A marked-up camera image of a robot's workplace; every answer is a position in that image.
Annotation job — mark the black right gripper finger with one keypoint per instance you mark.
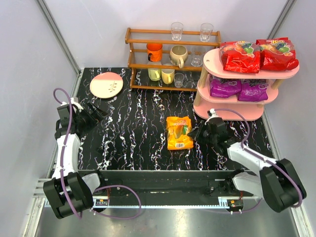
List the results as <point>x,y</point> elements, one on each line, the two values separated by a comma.
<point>195,134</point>
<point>201,127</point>

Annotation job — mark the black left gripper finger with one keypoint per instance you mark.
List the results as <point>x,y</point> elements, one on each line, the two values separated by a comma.
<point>96,112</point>
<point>92,118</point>

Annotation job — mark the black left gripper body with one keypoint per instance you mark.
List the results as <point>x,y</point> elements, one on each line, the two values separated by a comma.
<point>91,115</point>

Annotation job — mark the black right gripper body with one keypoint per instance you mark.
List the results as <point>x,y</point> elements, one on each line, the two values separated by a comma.
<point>200,132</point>

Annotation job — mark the orange candy bag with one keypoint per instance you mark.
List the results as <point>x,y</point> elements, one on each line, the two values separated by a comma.
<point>177,133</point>

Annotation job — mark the pink and cream plate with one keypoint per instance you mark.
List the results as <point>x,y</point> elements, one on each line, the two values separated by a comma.
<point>106,85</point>

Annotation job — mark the purple candy bag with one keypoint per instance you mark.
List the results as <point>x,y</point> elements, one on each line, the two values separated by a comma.
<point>253,90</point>
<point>224,88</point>

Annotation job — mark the red candy bag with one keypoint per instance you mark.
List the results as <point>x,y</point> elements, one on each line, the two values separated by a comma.
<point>277,54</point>
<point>240,57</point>

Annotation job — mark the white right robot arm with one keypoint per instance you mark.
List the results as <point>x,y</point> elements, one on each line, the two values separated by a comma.
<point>275,181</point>

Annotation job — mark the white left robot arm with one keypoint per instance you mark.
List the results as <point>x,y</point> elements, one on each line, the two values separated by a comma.
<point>68,192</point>

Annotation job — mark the pink three-tier shelf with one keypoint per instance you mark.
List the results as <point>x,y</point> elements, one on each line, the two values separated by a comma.
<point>212,66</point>

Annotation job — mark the clear glass bottom shelf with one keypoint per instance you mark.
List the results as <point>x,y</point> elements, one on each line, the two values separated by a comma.
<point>178,80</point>

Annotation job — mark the clear glass shelf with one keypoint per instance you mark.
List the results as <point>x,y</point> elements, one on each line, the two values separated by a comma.
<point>197,54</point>
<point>178,80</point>

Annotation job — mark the clear glass middle shelf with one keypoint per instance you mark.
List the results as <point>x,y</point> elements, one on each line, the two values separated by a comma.
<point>197,54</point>

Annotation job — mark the cream yellow mug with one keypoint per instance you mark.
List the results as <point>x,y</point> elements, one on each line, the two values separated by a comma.
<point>167,75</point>

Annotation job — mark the pale green mug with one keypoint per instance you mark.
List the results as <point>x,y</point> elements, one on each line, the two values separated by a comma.
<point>154,74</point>

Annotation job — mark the beige round mug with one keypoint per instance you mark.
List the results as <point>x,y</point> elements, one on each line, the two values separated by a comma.
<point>178,55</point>

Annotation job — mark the brown wooden cup rack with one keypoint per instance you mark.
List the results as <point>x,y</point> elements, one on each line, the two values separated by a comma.
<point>138,59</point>

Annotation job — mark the orange mug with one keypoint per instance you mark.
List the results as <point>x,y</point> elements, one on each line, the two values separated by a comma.
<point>154,52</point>

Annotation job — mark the clear glass top right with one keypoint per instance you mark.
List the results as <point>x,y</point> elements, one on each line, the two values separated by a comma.
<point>206,30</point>

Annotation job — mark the clear glass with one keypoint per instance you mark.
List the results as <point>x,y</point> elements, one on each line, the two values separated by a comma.
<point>206,30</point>
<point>176,31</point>

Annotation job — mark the clear glass top left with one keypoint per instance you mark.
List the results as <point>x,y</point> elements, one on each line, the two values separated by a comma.
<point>176,31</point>

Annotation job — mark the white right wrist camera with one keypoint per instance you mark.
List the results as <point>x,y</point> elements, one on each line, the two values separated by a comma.
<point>211,115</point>

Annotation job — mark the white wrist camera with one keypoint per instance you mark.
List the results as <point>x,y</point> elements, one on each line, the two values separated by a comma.
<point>75,102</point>
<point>211,115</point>

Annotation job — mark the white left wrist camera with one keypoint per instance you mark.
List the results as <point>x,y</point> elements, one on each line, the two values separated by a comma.
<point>75,102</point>

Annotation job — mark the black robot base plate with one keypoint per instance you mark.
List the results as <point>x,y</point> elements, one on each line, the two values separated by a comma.
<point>171,181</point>

